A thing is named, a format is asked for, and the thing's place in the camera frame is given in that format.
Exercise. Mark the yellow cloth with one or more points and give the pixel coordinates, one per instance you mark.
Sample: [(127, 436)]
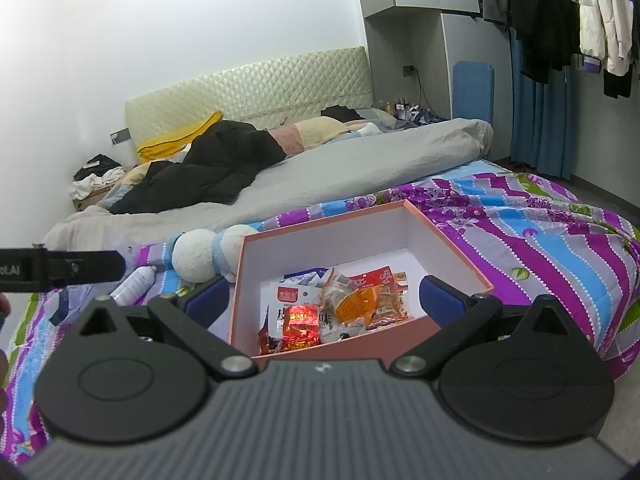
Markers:
[(170, 145)]

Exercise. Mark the beige pillow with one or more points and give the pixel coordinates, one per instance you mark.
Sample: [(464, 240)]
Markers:
[(320, 130)]

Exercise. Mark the pile of clothes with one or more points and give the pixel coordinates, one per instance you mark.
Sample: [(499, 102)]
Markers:
[(95, 175)]

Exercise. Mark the white spray bottle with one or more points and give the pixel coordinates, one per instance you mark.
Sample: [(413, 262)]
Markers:
[(132, 285)]

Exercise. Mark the hanging white puffer jacket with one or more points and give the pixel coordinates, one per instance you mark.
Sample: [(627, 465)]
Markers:
[(600, 25)]

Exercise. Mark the bedside clutter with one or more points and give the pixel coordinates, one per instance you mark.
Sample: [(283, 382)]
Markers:
[(410, 112)]

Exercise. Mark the white and blue plush toy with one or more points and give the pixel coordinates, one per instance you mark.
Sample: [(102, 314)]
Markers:
[(197, 255)]

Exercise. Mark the translucent plastic bag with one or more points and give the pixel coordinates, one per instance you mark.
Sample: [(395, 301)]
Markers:
[(67, 302)]

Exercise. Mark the white label snack packet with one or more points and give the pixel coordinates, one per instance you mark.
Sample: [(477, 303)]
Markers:
[(292, 305)]

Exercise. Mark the hanging black coat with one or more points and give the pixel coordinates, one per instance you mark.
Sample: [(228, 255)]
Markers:
[(540, 20)]

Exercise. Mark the small red snack packet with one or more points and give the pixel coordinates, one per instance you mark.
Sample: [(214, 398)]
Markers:
[(300, 332)]

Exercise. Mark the cream quilted headboard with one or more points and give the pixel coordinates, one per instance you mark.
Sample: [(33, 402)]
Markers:
[(250, 85)]

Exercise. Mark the grey wall socket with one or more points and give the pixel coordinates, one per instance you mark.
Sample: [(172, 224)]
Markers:
[(120, 136)]

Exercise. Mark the black jacket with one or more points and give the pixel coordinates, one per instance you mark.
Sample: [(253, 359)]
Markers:
[(220, 160)]

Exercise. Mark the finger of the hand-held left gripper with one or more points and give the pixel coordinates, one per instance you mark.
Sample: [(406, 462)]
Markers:
[(90, 267)]

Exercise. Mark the red label sausage snack packet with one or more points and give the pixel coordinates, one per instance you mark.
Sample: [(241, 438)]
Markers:
[(389, 305)]

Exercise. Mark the grey white cabinet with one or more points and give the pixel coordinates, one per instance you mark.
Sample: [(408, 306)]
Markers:
[(415, 10)]

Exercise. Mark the dark clothes on pillow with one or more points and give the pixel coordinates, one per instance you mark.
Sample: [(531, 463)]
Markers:
[(340, 112)]

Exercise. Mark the pink cardboard box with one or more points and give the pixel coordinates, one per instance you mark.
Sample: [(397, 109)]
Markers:
[(350, 240)]

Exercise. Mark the pink pillow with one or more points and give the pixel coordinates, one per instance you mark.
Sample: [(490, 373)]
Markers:
[(285, 139)]

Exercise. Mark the orange snack packet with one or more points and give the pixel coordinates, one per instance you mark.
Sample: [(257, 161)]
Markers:
[(350, 307)]

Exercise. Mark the blue pad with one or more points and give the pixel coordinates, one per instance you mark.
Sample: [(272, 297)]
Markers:
[(472, 90)]

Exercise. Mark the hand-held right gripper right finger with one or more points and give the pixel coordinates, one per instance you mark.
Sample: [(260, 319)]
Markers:
[(440, 296)]

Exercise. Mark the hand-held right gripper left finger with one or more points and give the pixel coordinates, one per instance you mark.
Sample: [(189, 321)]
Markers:
[(207, 302)]

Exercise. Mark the black wall switch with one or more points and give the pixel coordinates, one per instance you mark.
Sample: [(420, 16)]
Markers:
[(409, 69)]

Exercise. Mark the blue and white snack packet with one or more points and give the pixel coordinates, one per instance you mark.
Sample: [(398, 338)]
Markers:
[(305, 278)]

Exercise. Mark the blue curtain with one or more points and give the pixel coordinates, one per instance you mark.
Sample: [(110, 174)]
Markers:
[(540, 130)]

